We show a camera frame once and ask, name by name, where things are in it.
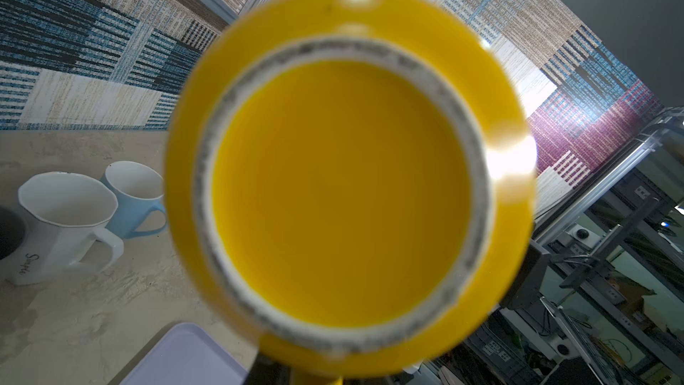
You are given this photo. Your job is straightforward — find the lavender silicone tray mat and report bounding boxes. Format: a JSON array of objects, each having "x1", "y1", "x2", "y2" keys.
[{"x1": 121, "y1": 323, "x2": 248, "y2": 385}]

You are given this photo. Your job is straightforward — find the grey mug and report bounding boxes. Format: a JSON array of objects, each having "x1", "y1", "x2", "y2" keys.
[{"x1": 0, "y1": 207, "x2": 27, "y2": 260}]

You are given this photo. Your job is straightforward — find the white mug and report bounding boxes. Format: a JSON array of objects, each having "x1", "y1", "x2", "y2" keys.
[{"x1": 9, "y1": 172, "x2": 125, "y2": 285}]

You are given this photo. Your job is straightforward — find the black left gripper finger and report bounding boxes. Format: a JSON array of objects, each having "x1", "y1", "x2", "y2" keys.
[{"x1": 242, "y1": 352, "x2": 290, "y2": 385}]

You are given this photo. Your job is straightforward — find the light blue mug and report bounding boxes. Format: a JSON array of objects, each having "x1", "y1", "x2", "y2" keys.
[{"x1": 101, "y1": 160, "x2": 169, "y2": 239}]

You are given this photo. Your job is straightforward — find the yellow mug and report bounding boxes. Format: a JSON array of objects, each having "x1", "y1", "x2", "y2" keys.
[{"x1": 165, "y1": 0, "x2": 536, "y2": 384}]

